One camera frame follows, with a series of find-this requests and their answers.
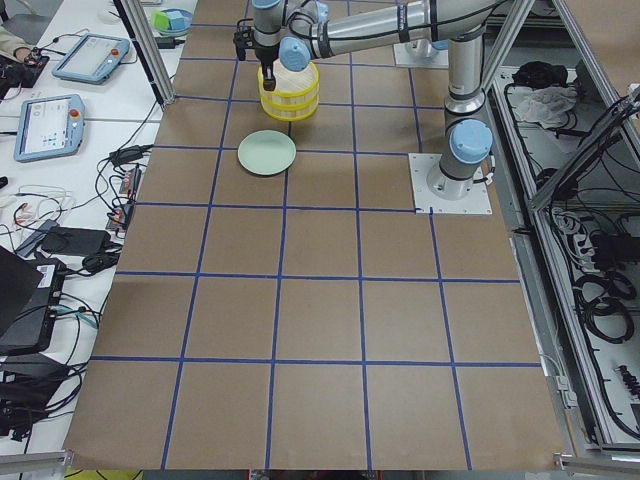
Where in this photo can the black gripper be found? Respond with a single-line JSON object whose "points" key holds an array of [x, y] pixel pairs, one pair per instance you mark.
{"points": [[264, 54]]}

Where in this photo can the lower blue teach pendant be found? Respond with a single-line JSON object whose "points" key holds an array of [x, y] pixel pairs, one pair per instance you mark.
{"points": [[50, 128]]}

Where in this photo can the light green plate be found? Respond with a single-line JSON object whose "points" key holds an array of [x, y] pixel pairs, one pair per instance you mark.
{"points": [[266, 152]]}

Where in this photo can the blue teach pendant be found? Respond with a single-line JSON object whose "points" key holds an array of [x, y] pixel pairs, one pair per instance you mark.
{"points": [[92, 59], [50, 128]]}

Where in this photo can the black power adapter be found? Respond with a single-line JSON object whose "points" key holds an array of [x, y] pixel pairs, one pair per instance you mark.
{"points": [[168, 42]]}

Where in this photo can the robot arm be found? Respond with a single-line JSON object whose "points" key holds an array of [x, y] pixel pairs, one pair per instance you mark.
{"points": [[298, 32]]}

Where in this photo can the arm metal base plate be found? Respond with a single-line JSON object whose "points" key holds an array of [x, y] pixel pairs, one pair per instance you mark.
{"points": [[435, 193], [422, 54]]}

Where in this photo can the aluminium frame post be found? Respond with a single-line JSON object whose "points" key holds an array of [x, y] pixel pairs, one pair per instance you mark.
{"points": [[139, 31]]}

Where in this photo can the blue foam cube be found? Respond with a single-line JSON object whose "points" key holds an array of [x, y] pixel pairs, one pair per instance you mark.
{"points": [[176, 21]]}

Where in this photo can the black laptop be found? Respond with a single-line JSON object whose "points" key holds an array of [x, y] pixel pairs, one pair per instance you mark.
{"points": [[30, 290]]}

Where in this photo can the upper blue teach pendant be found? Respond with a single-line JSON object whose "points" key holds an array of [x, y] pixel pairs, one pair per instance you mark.
{"points": [[92, 59]]}

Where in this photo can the white cloth rag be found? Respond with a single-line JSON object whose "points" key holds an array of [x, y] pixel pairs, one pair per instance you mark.
{"points": [[549, 107]]}

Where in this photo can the green foam cube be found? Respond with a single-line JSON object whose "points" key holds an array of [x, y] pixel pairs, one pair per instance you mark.
{"points": [[161, 20]]}

